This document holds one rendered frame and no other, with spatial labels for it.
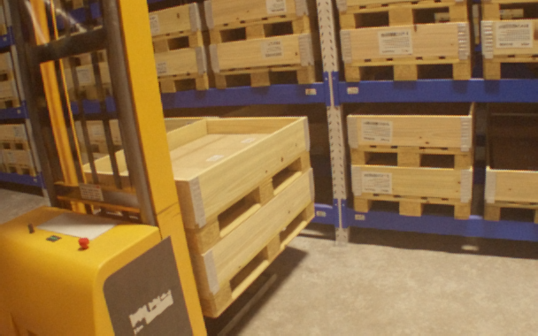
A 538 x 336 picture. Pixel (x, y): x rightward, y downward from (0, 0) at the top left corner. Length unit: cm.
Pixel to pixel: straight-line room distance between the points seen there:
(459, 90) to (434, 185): 63
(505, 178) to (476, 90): 57
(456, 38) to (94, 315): 231
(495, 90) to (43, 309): 255
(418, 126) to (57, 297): 218
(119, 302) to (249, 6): 222
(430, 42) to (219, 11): 152
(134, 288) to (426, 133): 194
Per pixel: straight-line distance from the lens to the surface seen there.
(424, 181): 282
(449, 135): 271
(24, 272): 179
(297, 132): 257
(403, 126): 274
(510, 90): 268
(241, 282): 219
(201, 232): 180
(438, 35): 266
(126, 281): 152
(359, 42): 275
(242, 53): 311
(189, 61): 339
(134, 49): 156
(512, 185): 282
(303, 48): 288
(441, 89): 269
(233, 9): 314
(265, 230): 228
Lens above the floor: 150
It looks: 16 degrees down
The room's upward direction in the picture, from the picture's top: 7 degrees counter-clockwise
